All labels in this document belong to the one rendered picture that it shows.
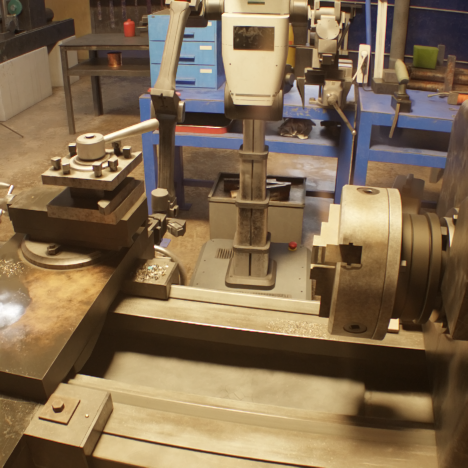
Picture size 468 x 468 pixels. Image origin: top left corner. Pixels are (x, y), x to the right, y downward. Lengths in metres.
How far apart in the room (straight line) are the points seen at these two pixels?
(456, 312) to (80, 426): 0.61
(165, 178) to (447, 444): 1.33
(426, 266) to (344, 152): 1.87
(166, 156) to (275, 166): 2.36
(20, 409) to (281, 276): 1.58
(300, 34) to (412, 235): 5.59
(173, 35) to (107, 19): 3.62
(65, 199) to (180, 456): 0.60
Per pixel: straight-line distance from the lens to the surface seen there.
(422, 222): 0.87
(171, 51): 1.75
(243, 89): 1.92
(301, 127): 2.72
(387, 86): 2.94
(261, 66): 1.89
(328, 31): 1.35
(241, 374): 1.20
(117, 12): 5.33
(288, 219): 2.97
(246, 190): 2.09
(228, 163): 4.17
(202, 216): 3.38
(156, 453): 0.93
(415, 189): 3.07
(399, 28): 7.69
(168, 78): 1.73
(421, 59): 4.06
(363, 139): 2.65
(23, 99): 6.15
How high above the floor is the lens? 1.56
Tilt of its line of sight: 30 degrees down
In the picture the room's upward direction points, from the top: straight up
